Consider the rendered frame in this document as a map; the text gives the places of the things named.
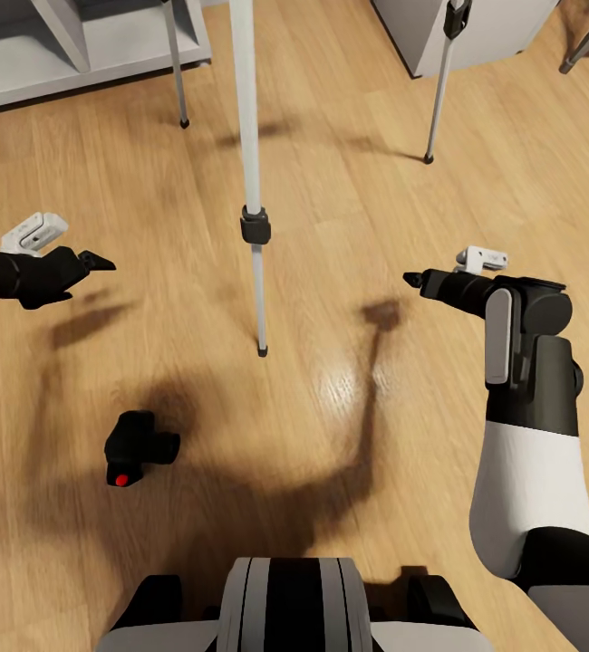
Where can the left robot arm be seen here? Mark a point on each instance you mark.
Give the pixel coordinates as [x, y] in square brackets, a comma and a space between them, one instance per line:
[38, 280]

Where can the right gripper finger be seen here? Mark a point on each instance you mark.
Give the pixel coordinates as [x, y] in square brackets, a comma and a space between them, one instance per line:
[414, 279]

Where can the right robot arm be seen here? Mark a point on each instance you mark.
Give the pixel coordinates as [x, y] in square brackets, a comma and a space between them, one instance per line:
[529, 515]

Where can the camera tripod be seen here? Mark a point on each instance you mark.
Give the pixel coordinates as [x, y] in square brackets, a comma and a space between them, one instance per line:
[255, 226]

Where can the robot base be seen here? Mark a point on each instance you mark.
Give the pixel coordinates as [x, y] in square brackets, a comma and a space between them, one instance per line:
[152, 623]

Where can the digital camera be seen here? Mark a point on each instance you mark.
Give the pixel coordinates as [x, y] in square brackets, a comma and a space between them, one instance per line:
[134, 441]

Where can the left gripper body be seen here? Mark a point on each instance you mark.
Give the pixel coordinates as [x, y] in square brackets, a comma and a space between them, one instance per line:
[39, 280]

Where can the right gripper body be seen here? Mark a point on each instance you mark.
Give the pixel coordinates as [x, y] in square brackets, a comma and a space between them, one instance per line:
[447, 287]

